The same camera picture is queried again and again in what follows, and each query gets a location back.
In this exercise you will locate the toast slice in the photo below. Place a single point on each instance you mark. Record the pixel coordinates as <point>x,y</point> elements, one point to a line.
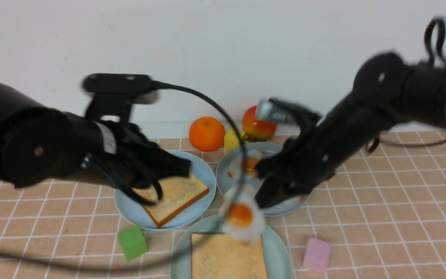
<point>178,194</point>
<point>219,256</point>

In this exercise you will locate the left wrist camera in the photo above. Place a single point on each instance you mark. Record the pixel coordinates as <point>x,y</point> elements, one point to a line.
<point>115,94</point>

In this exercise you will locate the fried egg toy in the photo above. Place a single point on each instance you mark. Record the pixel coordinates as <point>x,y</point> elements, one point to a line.
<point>248,162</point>
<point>241,217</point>

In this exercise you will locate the orange fruit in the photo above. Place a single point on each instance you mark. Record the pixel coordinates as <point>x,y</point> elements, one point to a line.
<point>206,134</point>

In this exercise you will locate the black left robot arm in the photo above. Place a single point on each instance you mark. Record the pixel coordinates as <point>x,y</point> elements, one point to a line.
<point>39,143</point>

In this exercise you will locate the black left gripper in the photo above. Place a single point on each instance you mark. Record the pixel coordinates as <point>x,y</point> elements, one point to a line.
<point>159,163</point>

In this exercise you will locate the red yellow apple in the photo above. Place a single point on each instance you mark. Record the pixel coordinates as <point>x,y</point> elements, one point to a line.
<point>256,130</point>

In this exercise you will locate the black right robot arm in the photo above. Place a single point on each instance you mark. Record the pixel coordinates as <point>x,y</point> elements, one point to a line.
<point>386,92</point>

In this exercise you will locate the pink cube block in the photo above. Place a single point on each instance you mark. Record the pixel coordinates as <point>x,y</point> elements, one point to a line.
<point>317,255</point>

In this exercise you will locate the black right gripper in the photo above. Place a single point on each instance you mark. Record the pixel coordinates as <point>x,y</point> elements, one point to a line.
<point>292,172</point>

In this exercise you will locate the green cube block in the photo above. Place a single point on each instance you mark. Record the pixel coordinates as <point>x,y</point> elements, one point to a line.
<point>132,242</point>

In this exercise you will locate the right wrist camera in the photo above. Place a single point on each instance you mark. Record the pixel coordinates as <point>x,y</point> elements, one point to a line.
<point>285,112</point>

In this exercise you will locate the light blue plate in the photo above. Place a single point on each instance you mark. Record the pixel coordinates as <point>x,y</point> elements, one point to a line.
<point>135,213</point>

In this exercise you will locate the green plate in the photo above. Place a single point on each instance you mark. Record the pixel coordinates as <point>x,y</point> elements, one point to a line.
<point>277,259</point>

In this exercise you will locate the yellow cube block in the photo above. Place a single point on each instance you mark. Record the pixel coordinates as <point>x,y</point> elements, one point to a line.
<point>232,139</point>

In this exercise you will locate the grey plate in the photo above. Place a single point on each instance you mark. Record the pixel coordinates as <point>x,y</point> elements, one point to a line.
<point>227,176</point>

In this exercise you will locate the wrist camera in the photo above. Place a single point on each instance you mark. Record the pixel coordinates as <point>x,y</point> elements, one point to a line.
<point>285,112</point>
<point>115,94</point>

